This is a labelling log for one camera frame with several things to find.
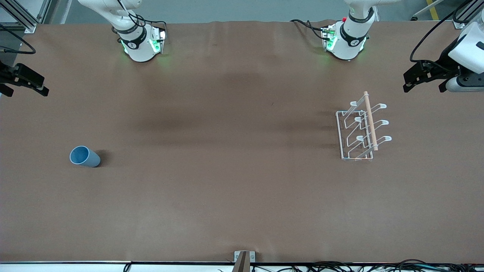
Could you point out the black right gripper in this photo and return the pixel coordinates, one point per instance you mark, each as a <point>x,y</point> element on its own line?
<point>4,74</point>

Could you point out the aluminium frame profile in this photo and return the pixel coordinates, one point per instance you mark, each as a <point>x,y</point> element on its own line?
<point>28,24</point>
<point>459,23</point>

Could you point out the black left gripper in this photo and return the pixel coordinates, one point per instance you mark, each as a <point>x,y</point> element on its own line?
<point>445,65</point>

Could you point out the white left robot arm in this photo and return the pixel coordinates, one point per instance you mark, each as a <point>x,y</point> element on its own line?
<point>348,45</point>

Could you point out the brown table cover sheet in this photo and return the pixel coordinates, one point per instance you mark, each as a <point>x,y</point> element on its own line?
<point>227,151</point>

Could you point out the blue plastic cup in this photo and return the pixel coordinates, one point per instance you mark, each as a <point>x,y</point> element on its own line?
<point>89,158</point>

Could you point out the brown camera post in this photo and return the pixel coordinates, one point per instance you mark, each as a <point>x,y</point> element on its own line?
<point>242,264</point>

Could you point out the grey metal bracket plate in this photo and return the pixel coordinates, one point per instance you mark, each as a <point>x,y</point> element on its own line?
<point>252,257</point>

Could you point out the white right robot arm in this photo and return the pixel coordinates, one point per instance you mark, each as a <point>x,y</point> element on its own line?
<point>140,49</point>

